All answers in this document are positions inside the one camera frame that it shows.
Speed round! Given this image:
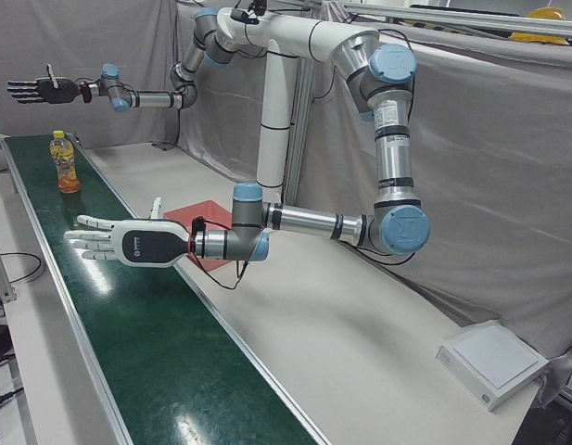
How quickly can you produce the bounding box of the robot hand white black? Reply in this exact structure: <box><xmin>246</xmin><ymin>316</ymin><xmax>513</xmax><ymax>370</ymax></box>
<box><xmin>62</xmin><ymin>197</ymin><xmax>194</xmax><ymax>270</ymax></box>

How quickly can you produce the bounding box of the robot hand black white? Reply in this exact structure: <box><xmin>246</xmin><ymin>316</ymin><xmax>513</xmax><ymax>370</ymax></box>
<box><xmin>6</xmin><ymin>64</ymin><xmax>82</xmax><ymax>107</ymax></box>

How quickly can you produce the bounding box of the pink plastic basket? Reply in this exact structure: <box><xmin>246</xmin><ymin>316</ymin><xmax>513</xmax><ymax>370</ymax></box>
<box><xmin>163</xmin><ymin>198</ymin><xmax>244</xmax><ymax>275</ymax></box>

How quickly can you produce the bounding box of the orange juice bottle yellow cap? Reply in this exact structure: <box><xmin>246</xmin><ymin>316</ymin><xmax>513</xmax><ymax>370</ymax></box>
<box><xmin>48</xmin><ymin>130</ymin><xmax>82</xmax><ymax>195</ymax></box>

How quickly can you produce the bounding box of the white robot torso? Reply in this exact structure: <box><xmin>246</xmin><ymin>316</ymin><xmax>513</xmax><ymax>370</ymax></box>
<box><xmin>215</xmin><ymin>6</ymin><xmax>379</xmax><ymax>189</ymax></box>

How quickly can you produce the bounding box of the grey backdrop curtain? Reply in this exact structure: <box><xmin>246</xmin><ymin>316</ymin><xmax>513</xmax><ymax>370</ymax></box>
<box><xmin>0</xmin><ymin>0</ymin><xmax>572</xmax><ymax>372</ymax></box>

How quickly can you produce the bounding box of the white flat box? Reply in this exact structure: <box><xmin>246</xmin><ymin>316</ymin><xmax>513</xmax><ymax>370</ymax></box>
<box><xmin>435</xmin><ymin>319</ymin><xmax>550</xmax><ymax>413</ymax></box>

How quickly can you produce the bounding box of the yellow hard hat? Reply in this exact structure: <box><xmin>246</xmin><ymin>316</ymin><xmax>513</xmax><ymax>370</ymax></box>
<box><xmin>507</xmin><ymin>6</ymin><xmax>572</xmax><ymax>46</ymax></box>

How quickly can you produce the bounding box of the green conveyor belt aluminium frame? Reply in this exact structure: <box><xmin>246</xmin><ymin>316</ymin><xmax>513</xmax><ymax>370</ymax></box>
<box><xmin>0</xmin><ymin>132</ymin><xmax>333</xmax><ymax>445</ymax></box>

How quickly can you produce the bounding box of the black looped cable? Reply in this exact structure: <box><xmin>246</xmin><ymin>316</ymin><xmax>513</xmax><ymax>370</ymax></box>
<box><xmin>0</xmin><ymin>252</ymin><xmax>44</xmax><ymax>283</ymax></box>

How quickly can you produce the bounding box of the aluminium profile post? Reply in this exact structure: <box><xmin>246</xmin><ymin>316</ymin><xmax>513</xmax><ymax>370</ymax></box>
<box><xmin>0</xmin><ymin>222</ymin><xmax>16</xmax><ymax>305</ymax></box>

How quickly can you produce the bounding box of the black head camera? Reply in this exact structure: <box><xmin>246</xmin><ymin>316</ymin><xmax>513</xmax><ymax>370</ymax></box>
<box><xmin>229</xmin><ymin>0</ymin><xmax>268</xmax><ymax>24</ymax></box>

